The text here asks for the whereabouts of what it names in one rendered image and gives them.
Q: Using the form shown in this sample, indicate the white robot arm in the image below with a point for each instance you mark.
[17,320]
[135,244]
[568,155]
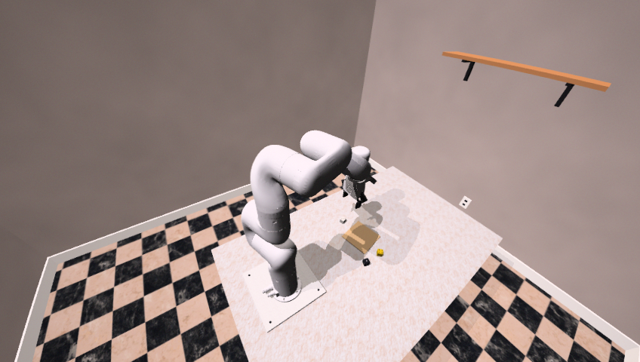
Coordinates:
[268,214]

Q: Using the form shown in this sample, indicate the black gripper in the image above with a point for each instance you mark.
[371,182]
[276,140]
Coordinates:
[354,188]

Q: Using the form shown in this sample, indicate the tan flat mat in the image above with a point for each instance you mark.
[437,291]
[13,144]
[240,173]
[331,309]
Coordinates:
[361,237]

